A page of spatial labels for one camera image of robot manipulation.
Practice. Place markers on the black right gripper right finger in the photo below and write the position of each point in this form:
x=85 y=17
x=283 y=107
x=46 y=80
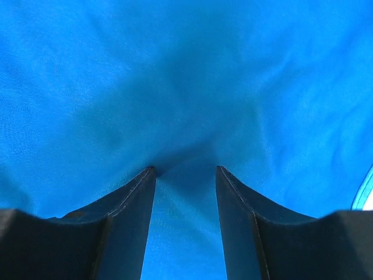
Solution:
x=264 y=240

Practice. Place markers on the blue cloth napkin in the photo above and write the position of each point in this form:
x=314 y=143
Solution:
x=278 y=92

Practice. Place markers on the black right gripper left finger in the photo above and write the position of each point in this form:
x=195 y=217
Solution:
x=103 y=240

